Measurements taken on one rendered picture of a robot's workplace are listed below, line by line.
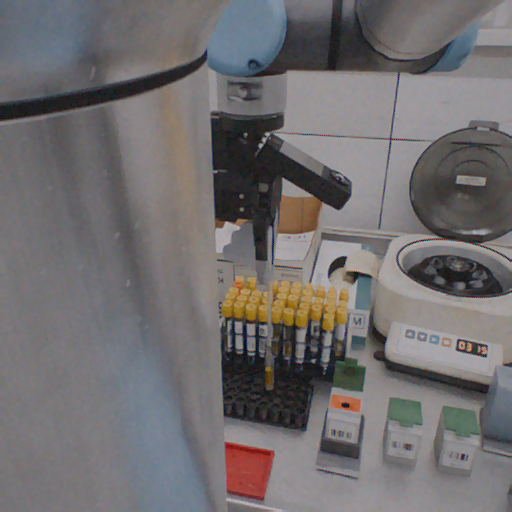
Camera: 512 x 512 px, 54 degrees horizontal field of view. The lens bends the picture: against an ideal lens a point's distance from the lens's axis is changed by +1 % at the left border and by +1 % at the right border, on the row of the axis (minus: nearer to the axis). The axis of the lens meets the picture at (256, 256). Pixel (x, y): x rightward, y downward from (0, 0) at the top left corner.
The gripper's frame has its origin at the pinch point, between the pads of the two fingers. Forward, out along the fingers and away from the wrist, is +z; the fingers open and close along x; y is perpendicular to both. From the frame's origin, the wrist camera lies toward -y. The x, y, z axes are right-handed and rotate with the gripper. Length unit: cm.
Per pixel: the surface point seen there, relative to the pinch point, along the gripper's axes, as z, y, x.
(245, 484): 21.3, -0.4, 14.5
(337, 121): -8, -4, -51
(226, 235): 15.0, 17.1, -39.0
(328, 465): 20.3, -10.0, 10.3
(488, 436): 20.3, -30.0, 1.0
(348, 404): 14.1, -11.6, 5.9
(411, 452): 19.1, -19.8, 7.1
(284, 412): 19.1, -3.3, 4.2
